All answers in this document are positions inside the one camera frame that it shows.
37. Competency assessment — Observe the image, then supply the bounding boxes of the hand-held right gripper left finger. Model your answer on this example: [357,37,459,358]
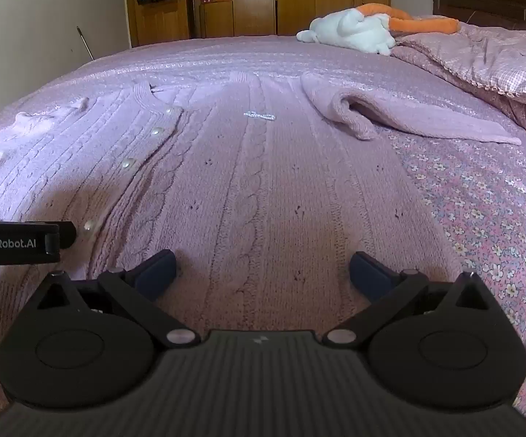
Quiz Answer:
[37,249,202,347]

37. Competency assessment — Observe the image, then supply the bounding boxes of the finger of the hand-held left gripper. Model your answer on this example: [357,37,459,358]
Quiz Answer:
[47,221,78,256]

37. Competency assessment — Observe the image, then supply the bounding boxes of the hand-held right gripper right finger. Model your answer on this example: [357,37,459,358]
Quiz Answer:
[322,251,500,347]

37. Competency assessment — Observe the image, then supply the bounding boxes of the pink knitted cardigan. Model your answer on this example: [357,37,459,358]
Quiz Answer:
[0,70,524,328]

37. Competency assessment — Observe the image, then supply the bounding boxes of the pink floral bedsheet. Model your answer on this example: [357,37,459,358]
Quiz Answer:
[0,34,526,429]

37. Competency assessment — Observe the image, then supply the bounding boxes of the thin metal rod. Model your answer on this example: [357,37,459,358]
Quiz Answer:
[76,26,95,61]

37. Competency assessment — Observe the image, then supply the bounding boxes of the white and orange plush toy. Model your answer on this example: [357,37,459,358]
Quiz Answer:
[296,3,461,56]

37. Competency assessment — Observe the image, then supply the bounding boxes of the pink checked quilt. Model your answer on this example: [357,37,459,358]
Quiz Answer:
[389,22,526,156]

